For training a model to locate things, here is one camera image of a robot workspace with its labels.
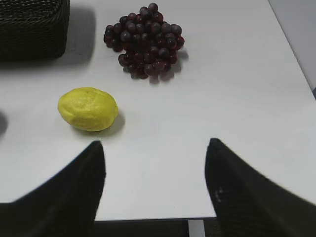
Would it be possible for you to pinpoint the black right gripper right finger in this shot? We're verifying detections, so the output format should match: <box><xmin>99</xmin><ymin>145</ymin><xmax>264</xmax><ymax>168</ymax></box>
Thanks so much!
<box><xmin>205</xmin><ymin>138</ymin><xmax>316</xmax><ymax>237</ymax></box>

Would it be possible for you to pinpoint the dark red grape bunch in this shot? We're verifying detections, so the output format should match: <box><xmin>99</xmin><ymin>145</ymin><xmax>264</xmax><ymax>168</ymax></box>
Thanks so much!
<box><xmin>103</xmin><ymin>2</ymin><xmax>185</xmax><ymax>79</ymax></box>

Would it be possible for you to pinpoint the black woven basket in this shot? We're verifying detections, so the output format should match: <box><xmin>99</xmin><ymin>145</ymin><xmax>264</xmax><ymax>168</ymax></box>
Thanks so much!
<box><xmin>0</xmin><ymin>0</ymin><xmax>70</xmax><ymax>62</ymax></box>

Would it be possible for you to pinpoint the yellow lemon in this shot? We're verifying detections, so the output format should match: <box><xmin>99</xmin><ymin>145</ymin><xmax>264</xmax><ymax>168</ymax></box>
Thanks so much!
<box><xmin>57</xmin><ymin>87</ymin><xmax>119</xmax><ymax>132</ymax></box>

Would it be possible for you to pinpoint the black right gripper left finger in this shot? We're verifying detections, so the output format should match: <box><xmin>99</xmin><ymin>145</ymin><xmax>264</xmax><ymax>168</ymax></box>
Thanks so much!
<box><xmin>0</xmin><ymin>141</ymin><xmax>106</xmax><ymax>237</ymax></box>

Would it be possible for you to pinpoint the white table leg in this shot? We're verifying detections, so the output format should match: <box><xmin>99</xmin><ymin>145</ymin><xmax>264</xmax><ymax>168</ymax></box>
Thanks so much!
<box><xmin>188</xmin><ymin>219</ymin><xmax>205</xmax><ymax>237</ymax></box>

